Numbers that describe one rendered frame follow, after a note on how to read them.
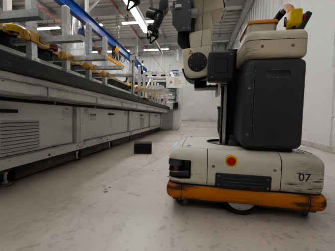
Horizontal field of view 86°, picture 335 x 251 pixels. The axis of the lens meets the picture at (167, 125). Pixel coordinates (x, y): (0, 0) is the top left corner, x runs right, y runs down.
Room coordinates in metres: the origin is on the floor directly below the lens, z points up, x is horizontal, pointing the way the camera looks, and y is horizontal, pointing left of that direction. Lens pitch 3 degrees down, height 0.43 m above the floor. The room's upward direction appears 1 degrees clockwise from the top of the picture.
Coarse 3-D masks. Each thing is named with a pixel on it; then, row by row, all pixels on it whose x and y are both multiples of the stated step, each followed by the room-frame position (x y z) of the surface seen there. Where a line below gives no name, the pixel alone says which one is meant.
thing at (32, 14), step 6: (0, 12) 0.72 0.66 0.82; (6, 12) 0.72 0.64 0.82; (12, 12) 0.72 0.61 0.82; (18, 12) 0.71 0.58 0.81; (24, 12) 0.71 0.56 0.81; (30, 12) 0.70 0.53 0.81; (36, 12) 0.70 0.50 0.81; (42, 12) 0.72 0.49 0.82; (0, 18) 0.72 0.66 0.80; (6, 18) 0.72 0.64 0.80; (12, 18) 0.72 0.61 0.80; (18, 18) 0.72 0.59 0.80; (24, 18) 0.72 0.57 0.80; (30, 18) 0.72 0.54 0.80; (36, 18) 0.72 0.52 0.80; (42, 18) 0.72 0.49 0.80
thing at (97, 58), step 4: (56, 56) 1.25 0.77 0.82; (72, 56) 1.23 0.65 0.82; (76, 56) 1.22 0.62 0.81; (80, 56) 1.22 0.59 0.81; (84, 56) 1.21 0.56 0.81; (88, 56) 1.21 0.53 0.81; (92, 56) 1.21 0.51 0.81; (96, 56) 1.20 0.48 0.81; (100, 56) 1.20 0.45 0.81; (104, 56) 1.19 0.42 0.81; (48, 60) 1.26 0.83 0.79; (52, 60) 1.25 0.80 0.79; (56, 60) 1.25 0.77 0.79; (60, 60) 1.24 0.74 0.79; (72, 60) 1.23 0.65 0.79; (76, 60) 1.23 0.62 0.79; (80, 60) 1.23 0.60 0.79; (84, 60) 1.23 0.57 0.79; (88, 60) 1.22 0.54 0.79; (92, 60) 1.22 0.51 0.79; (96, 60) 1.22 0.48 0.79; (100, 60) 1.22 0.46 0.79; (104, 60) 1.22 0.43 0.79
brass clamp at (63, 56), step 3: (60, 51) 1.17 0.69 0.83; (60, 54) 1.17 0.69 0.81; (63, 54) 1.16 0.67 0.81; (66, 54) 1.17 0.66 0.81; (69, 54) 1.21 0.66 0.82; (60, 57) 1.17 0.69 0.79; (63, 57) 1.16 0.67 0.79; (66, 57) 1.18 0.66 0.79; (69, 57) 1.21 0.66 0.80; (69, 60) 1.21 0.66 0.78; (72, 63) 1.27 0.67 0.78; (75, 63) 1.27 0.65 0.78
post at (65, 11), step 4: (64, 8) 1.19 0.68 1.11; (68, 8) 1.21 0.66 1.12; (64, 12) 1.19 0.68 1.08; (68, 12) 1.21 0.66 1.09; (64, 16) 1.19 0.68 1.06; (68, 16) 1.21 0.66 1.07; (64, 20) 1.19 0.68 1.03; (68, 20) 1.21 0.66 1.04; (64, 24) 1.19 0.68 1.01; (68, 24) 1.21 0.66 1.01; (64, 28) 1.19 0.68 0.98; (68, 28) 1.21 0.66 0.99; (64, 32) 1.19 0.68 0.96; (68, 32) 1.21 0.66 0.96; (64, 44) 1.19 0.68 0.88; (68, 44) 1.21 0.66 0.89; (64, 48) 1.19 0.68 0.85; (68, 48) 1.21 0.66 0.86; (68, 52) 1.21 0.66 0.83; (64, 60) 1.19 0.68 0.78; (64, 64) 1.19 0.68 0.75; (68, 64) 1.21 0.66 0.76; (64, 68) 1.19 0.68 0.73; (68, 68) 1.21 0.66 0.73
